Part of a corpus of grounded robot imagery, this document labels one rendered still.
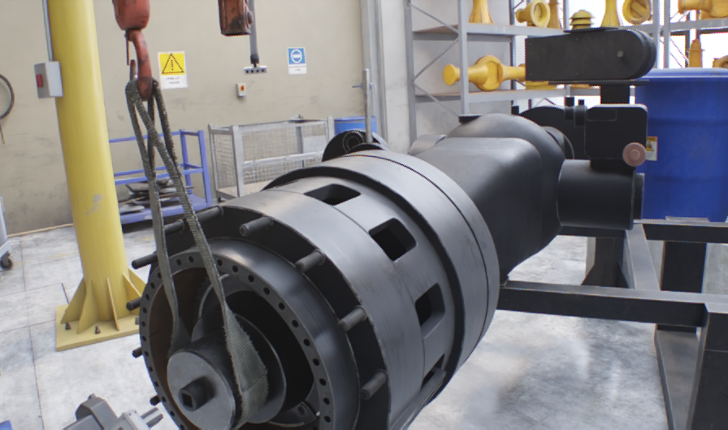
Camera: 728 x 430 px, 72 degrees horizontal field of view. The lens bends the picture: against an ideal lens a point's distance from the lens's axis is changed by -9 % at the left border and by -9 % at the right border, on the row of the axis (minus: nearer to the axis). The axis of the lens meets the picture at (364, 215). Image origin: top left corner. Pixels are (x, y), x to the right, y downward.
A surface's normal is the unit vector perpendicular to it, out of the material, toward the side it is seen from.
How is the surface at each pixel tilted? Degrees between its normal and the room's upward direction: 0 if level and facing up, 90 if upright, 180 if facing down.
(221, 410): 90
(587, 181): 58
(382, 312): 65
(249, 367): 78
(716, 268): 90
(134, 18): 126
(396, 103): 90
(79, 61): 90
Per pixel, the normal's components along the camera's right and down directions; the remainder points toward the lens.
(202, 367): -0.48, 0.22
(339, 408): 0.87, 0.10
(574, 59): -0.82, 0.18
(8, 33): 0.57, 0.16
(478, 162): -0.18, -0.73
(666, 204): -0.66, 0.21
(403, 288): 0.75, -0.38
